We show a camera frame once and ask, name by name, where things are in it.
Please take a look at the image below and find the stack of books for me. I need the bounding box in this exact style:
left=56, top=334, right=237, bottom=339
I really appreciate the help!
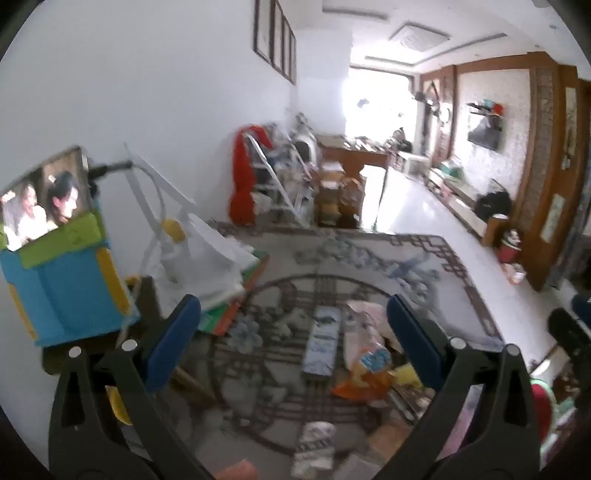
left=198, top=253, right=271, bottom=335

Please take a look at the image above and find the white blue milk carton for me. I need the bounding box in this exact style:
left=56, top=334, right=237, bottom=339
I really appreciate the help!
left=290, top=421, right=337, bottom=480

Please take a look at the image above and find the tan cardboard piece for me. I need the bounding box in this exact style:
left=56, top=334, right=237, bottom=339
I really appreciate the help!
left=369, top=422, right=413, bottom=457

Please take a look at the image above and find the wall shelf with colourful items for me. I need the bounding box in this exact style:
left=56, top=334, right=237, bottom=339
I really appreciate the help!
left=465, top=98, right=507, bottom=118

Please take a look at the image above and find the smartphone with lit screen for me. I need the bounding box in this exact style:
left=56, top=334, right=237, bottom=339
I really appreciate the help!
left=0, top=147, right=93, bottom=252

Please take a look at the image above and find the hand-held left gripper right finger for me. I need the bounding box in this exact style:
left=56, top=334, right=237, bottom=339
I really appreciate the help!
left=379, top=294, right=541, bottom=480

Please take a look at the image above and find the black bag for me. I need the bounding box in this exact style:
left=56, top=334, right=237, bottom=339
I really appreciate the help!
left=475, top=190, right=512, bottom=222

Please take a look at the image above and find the small red bin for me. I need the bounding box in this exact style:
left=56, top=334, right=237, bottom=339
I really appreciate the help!
left=496, top=230, right=525, bottom=265

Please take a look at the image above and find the square ceiling light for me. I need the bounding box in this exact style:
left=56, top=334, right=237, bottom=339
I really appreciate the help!
left=389, top=21, right=451, bottom=54

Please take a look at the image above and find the white low cabinet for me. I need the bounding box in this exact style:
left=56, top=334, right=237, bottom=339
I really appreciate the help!
left=396, top=154, right=431, bottom=177

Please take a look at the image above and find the low television cabinet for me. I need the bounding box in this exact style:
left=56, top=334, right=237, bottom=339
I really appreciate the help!
left=425, top=166, right=509, bottom=245

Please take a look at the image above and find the metal storage rack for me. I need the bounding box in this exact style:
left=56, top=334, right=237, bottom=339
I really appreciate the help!
left=247, top=117, right=321, bottom=229

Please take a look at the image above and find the wall-mounted television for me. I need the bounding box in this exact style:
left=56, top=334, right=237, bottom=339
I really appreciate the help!
left=467, top=113, right=504, bottom=151

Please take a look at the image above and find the white paper wall sheet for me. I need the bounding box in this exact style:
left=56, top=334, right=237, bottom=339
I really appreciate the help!
left=540, top=194, right=567, bottom=243

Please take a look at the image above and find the red cloth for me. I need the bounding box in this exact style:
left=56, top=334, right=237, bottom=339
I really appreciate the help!
left=228, top=124, right=274, bottom=227

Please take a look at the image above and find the orange snack bag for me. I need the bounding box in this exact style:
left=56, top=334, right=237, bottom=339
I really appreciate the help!
left=330, top=348, right=398, bottom=400

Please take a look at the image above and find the red bin with green rim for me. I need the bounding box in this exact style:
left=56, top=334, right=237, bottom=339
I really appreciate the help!
left=530, top=377, right=580, bottom=455

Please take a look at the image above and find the yellow cardboard box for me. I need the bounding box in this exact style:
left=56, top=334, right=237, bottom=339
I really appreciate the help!
left=392, top=364, right=423, bottom=387

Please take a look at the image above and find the phone charging cable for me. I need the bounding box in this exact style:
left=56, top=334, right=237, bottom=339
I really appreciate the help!
left=87, top=159, right=168, bottom=278

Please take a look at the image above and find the wooden lattice partition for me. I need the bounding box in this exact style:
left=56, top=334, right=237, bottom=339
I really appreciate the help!
left=510, top=52, right=591, bottom=292

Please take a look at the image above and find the yellow plastic item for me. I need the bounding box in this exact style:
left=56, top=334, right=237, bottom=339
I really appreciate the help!
left=105, top=384, right=134, bottom=426

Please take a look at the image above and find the white blue printed carton box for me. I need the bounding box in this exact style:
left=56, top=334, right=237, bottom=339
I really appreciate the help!
left=301, top=306, right=343, bottom=378

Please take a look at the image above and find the small wooden box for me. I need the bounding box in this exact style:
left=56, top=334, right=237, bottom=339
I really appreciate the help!
left=482, top=213, right=511, bottom=246

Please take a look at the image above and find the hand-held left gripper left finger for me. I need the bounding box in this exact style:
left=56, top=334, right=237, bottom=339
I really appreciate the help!
left=48, top=294, right=218, bottom=480

